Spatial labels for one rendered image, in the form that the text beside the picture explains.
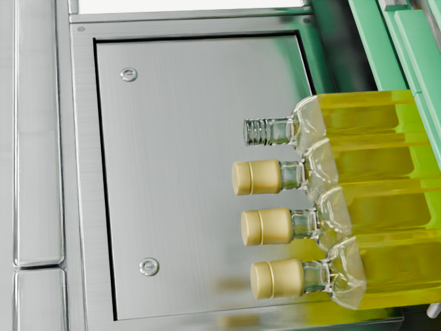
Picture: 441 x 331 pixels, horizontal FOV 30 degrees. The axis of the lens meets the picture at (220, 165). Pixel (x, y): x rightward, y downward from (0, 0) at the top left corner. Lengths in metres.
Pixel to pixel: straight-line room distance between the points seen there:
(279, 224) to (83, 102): 0.35
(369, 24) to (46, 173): 0.43
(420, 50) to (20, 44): 0.52
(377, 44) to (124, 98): 0.32
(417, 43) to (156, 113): 0.33
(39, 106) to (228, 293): 0.34
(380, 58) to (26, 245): 0.47
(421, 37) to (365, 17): 0.16
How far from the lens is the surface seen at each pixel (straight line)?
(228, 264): 0.91
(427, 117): 0.86
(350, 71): 1.17
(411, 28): 0.92
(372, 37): 1.03
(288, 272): 0.75
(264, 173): 0.81
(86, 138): 1.00
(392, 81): 0.99
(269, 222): 0.78
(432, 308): 0.90
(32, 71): 1.09
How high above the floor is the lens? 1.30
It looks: 9 degrees down
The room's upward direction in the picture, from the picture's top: 94 degrees counter-clockwise
